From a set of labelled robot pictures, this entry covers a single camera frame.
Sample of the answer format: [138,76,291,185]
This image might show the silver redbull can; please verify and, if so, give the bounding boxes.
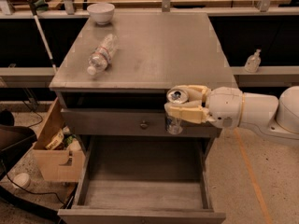
[164,89,189,134]

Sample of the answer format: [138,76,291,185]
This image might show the black chair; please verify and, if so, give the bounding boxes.
[0,109,36,180]

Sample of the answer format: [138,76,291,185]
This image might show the clear hand sanitizer bottle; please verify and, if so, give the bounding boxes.
[244,49,261,73]

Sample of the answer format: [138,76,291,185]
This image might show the black floor cable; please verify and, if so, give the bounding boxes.
[0,159,68,207]

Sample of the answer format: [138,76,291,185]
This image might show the grey middle drawer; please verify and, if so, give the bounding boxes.
[61,109,221,138]

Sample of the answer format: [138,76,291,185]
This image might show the grey open bottom drawer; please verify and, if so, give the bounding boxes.
[58,137,226,224]

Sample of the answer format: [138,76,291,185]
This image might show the clear plastic water bottle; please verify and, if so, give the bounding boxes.
[87,34,118,76]

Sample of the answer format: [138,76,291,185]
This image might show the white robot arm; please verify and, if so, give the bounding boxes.
[164,85,299,146]

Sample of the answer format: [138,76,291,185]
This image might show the white stick with black handle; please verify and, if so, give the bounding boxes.
[26,0,57,74]

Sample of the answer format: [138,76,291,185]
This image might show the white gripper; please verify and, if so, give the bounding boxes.
[164,85,243,129]

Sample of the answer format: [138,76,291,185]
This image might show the cardboard box with items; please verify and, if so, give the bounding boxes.
[33,99,85,182]

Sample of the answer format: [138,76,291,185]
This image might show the white ceramic bowl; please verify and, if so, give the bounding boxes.
[87,2,115,24]

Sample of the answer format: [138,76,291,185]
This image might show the grey wooden drawer cabinet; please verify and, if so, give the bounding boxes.
[49,11,240,161]

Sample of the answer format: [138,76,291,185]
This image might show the round metal drawer knob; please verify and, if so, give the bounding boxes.
[140,120,149,130]

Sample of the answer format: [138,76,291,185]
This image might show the white round lid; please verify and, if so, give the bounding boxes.
[13,173,31,189]

